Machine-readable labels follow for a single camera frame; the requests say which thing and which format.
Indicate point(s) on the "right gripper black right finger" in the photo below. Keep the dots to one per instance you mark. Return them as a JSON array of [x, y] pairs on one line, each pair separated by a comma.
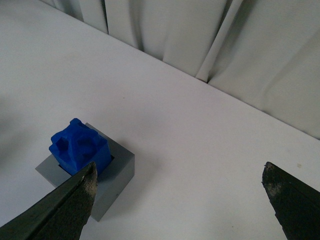
[[296, 204]]

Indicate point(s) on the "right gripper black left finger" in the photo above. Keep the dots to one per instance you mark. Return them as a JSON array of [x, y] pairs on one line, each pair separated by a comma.
[[60, 215]]

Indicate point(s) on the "gray square base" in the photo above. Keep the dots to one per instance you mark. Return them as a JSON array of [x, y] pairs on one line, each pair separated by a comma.
[[110, 183]]

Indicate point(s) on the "blue plastic part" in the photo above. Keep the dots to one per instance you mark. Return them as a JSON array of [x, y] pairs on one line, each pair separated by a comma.
[[77, 145]]

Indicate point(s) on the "white curtain backdrop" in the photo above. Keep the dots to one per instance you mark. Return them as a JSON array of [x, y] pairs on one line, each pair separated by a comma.
[[265, 53]]

